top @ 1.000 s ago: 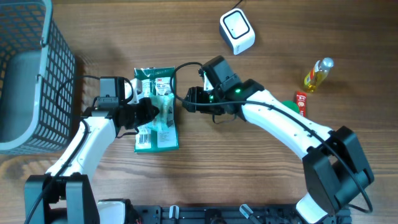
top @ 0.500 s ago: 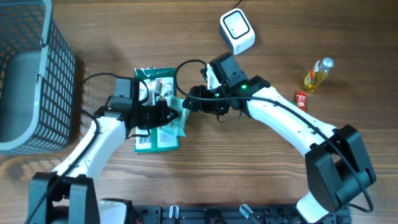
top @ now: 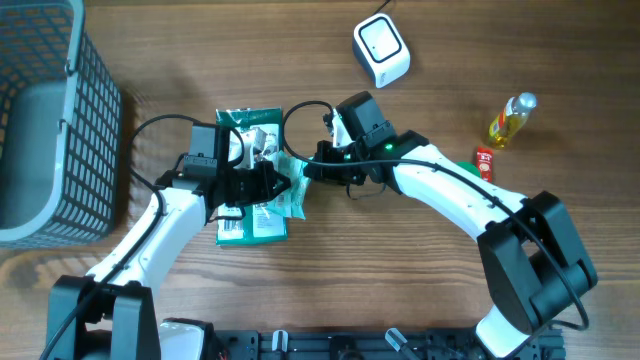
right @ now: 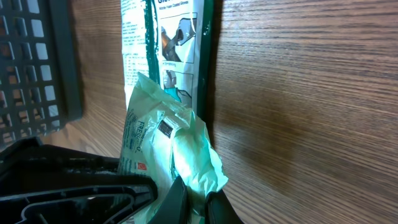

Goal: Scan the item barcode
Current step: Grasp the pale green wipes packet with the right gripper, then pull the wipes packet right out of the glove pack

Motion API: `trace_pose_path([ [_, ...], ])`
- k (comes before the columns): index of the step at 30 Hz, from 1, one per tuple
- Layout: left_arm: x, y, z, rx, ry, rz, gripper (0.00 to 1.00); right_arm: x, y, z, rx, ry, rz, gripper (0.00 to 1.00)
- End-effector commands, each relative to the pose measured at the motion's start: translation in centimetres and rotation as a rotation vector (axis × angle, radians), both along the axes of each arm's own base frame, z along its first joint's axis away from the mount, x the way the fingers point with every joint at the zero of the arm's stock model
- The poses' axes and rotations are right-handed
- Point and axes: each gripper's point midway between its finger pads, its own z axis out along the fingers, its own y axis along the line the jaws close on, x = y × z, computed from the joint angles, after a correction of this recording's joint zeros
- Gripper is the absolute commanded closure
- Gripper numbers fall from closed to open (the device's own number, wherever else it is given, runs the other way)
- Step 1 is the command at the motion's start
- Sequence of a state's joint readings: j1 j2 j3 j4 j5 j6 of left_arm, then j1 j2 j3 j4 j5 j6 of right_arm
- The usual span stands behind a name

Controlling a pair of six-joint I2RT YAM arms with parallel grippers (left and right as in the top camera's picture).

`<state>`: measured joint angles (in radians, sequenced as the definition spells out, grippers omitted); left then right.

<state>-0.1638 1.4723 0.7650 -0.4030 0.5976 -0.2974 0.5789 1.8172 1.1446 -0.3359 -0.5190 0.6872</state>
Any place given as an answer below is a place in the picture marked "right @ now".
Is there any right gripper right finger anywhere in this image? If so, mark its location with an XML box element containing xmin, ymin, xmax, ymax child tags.
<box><xmin>205</xmin><ymin>190</ymin><xmax>243</xmax><ymax>224</ymax></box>

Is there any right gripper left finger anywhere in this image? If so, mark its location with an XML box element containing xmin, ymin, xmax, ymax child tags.
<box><xmin>149</xmin><ymin>176</ymin><xmax>188</xmax><ymax>224</ymax></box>

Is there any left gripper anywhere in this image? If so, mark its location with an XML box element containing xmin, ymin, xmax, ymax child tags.
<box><xmin>1</xmin><ymin>138</ymin><xmax>158</xmax><ymax>223</ymax></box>

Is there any mint green wipes packet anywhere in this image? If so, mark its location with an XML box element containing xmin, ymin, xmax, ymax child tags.
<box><xmin>118</xmin><ymin>74</ymin><xmax>228</xmax><ymax>223</ymax></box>

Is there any green 3M gloves package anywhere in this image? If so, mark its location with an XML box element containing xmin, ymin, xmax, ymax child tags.
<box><xmin>120</xmin><ymin>0</ymin><xmax>215</xmax><ymax>118</ymax></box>

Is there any grey plastic mesh basket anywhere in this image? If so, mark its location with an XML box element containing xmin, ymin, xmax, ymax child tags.
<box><xmin>1</xmin><ymin>0</ymin><xmax>83</xmax><ymax>150</ymax></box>

